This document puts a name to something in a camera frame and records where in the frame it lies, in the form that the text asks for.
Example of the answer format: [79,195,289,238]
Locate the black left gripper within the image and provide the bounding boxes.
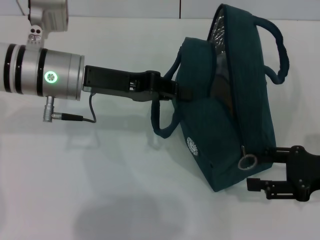
[83,65,193,103]

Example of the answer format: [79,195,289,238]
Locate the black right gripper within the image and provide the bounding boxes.
[246,145,320,203]

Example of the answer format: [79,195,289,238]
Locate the dark teal insulated lunch bag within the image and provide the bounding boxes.
[151,3,291,193]

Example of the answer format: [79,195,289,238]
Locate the left arm cable with connector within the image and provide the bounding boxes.
[42,92,98,124]

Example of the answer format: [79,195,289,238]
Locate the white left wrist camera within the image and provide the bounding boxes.
[26,0,69,50]

